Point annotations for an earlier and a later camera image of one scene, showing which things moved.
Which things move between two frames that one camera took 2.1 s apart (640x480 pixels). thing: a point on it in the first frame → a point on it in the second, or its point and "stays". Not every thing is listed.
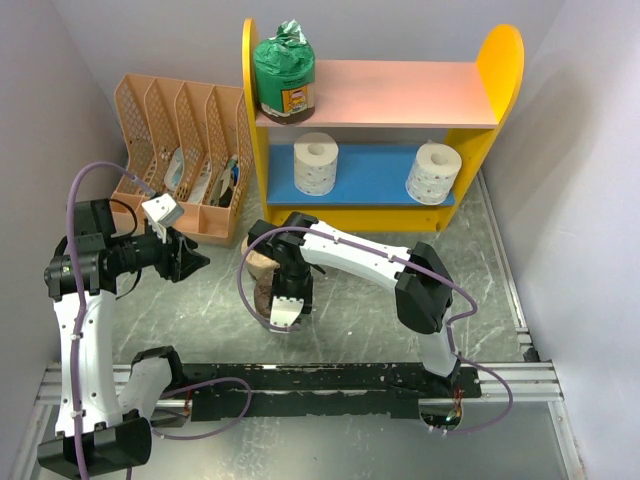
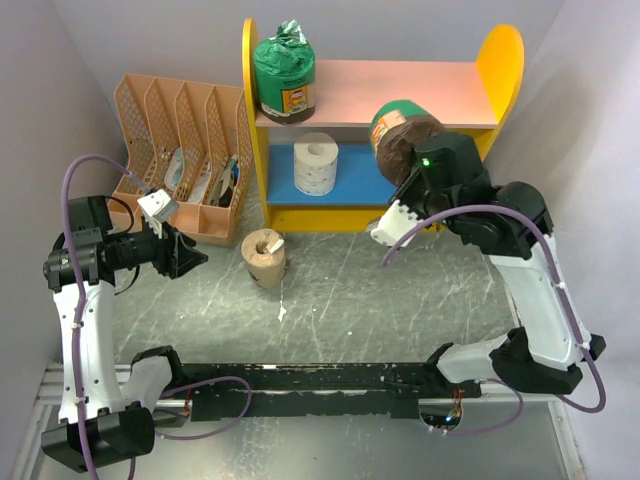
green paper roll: x=285 y=75 stays
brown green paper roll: x=263 y=294 → x=398 y=129
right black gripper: x=305 y=295 → x=405 y=190
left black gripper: x=184 y=260 stays
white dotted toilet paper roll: x=315 y=163 stays
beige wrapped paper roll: x=259 y=265 stays
